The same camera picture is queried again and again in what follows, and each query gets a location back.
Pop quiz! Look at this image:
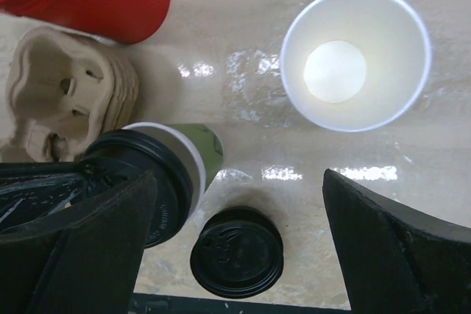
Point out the cardboard cup carrier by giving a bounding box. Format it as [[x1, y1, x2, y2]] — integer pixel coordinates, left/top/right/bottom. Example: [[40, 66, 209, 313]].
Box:
[[1, 26, 140, 163]]

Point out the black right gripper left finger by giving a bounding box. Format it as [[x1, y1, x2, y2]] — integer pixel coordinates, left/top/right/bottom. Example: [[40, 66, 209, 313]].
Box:
[[1, 171, 157, 313]]

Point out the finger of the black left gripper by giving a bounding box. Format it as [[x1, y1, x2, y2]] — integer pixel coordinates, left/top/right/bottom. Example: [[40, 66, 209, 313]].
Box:
[[1, 163, 95, 233]]

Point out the black lid stack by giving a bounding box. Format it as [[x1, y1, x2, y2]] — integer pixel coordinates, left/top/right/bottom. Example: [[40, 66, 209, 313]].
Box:
[[190, 206, 284, 299]]

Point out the green paper cup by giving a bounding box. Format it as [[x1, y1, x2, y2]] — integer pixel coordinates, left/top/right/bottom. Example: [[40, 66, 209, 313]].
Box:
[[280, 0, 432, 132], [124, 121, 224, 218]]

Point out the black coffee lid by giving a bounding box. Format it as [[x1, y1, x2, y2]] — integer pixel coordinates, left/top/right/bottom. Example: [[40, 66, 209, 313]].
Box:
[[82, 129, 194, 249]]

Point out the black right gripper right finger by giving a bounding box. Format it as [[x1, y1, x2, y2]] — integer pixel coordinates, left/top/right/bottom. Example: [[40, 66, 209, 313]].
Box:
[[322, 169, 470, 313]]

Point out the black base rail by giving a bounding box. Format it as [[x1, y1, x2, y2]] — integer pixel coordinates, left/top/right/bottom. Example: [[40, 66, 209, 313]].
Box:
[[128, 293, 351, 314]]

